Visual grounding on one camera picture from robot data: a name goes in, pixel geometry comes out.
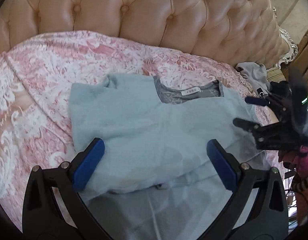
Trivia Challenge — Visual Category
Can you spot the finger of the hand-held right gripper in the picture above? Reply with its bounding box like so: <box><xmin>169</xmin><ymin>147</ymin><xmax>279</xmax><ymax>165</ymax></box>
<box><xmin>233</xmin><ymin>118</ymin><xmax>261</xmax><ymax>134</ymax></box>
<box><xmin>245</xmin><ymin>96</ymin><xmax>269</xmax><ymax>106</ymax></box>

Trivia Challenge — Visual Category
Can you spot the light blue shirt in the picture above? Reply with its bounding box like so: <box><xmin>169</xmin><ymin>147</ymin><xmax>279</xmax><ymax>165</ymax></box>
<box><xmin>69</xmin><ymin>74</ymin><xmax>285</xmax><ymax>240</ymax></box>

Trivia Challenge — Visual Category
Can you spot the grey garment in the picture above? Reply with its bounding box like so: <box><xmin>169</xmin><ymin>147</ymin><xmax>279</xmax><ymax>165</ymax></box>
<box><xmin>235</xmin><ymin>62</ymin><xmax>272</xmax><ymax>98</ymax></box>

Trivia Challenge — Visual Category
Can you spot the pink floral blanket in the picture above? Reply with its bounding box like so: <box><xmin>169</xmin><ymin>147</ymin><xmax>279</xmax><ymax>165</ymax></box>
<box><xmin>0</xmin><ymin>31</ymin><xmax>278</xmax><ymax>228</ymax></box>

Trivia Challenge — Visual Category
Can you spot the person's right hand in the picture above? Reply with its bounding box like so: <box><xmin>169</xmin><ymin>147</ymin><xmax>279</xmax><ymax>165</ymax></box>
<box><xmin>280</xmin><ymin>146</ymin><xmax>308</xmax><ymax>178</ymax></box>

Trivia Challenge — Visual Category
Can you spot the beige tufted leather sofa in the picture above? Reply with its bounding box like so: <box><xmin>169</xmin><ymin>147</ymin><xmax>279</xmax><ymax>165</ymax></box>
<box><xmin>0</xmin><ymin>0</ymin><xmax>300</xmax><ymax>80</ymax></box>

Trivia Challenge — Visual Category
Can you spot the striped beige cushion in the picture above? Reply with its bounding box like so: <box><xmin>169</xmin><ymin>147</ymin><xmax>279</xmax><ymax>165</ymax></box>
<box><xmin>266</xmin><ymin>67</ymin><xmax>285</xmax><ymax>82</ymax></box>

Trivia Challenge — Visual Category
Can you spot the brown patterned curtain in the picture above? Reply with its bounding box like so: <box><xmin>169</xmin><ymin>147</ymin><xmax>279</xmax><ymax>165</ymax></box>
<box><xmin>281</xmin><ymin>27</ymin><xmax>308</xmax><ymax>85</ymax></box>

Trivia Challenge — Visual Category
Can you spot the person's right forearm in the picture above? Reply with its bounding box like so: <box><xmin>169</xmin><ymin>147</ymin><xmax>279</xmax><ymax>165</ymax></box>
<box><xmin>290</xmin><ymin>171</ymin><xmax>308</xmax><ymax>227</ymax></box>

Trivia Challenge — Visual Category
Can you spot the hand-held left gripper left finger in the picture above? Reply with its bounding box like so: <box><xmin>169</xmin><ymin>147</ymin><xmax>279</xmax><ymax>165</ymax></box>
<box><xmin>22</xmin><ymin>138</ymin><xmax>112</xmax><ymax>240</ymax></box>

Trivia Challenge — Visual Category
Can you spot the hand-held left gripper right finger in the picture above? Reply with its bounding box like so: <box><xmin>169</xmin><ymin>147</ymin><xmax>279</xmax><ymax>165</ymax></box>
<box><xmin>194</xmin><ymin>139</ymin><xmax>290</xmax><ymax>240</ymax></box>

